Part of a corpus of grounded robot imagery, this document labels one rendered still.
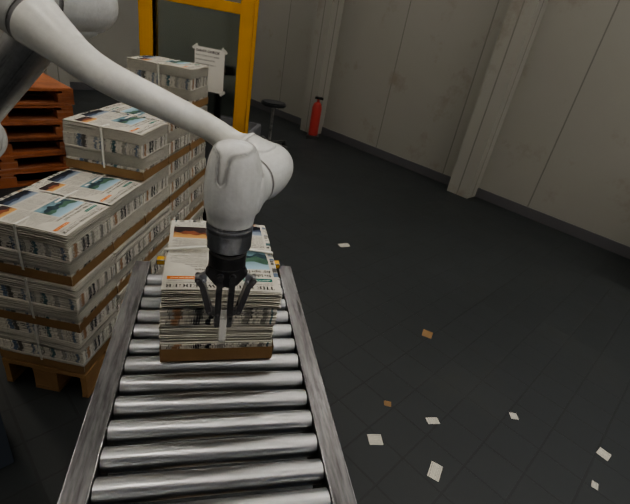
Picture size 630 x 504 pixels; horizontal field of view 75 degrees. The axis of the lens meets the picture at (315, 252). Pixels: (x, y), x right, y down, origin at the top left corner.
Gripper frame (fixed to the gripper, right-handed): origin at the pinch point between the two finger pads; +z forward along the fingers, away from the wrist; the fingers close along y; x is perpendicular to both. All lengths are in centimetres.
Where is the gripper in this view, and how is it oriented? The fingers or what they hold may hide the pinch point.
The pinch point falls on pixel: (222, 325)
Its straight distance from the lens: 96.7
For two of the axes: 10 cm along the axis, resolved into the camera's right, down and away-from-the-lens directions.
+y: -9.7, -0.4, -2.5
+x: 2.0, 5.0, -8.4
